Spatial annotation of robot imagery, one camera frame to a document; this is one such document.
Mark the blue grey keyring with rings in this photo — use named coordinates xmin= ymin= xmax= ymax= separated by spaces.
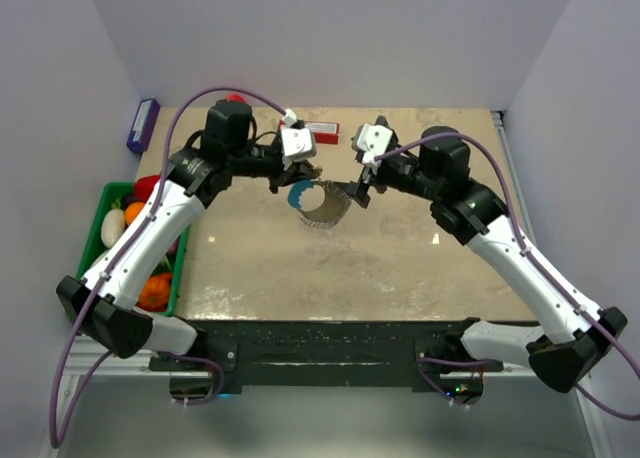
xmin=287 ymin=180 xmax=351 ymax=229

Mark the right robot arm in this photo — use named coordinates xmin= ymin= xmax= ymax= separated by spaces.
xmin=348 ymin=117 xmax=627 ymax=393

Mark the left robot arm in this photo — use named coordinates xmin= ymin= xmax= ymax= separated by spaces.
xmin=56 ymin=100 xmax=320 ymax=370

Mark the red rectangular box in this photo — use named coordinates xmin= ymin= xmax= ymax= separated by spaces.
xmin=278 ymin=120 xmax=340 ymax=145

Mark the red tomato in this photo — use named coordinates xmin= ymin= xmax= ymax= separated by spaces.
xmin=225 ymin=93 xmax=246 ymax=103

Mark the red bell pepper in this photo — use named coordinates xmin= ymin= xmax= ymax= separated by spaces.
xmin=133 ymin=175 xmax=160 ymax=202

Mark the purple box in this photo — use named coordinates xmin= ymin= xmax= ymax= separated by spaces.
xmin=126 ymin=98 xmax=160 ymax=155

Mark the orange fruit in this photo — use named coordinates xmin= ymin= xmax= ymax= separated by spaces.
xmin=124 ymin=202 xmax=145 ymax=226

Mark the green plastic bin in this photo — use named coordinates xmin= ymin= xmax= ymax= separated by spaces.
xmin=76 ymin=182 xmax=190 ymax=317

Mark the white radish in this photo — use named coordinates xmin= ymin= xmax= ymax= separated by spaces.
xmin=100 ymin=209 xmax=125 ymax=248

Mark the orange pumpkin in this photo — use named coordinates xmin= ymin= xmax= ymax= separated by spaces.
xmin=137 ymin=273 xmax=172 ymax=312

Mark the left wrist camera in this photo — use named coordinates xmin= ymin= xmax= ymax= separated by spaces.
xmin=280 ymin=127 xmax=317 ymax=162

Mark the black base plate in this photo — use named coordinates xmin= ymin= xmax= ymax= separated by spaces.
xmin=150 ymin=321 xmax=502 ymax=404

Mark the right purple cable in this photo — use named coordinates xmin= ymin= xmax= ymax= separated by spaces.
xmin=374 ymin=131 xmax=640 ymax=421

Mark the purple cable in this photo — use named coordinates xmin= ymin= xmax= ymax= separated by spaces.
xmin=49 ymin=86 xmax=301 ymax=449
xmin=374 ymin=131 xmax=640 ymax=421

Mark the aluminium frame rail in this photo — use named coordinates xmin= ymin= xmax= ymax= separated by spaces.
xmin=40 ymin=338 xmax=613 ymax=457

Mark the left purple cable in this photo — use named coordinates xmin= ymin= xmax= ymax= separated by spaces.
xmin=49 ymin=86 xmax=301 ymax=449

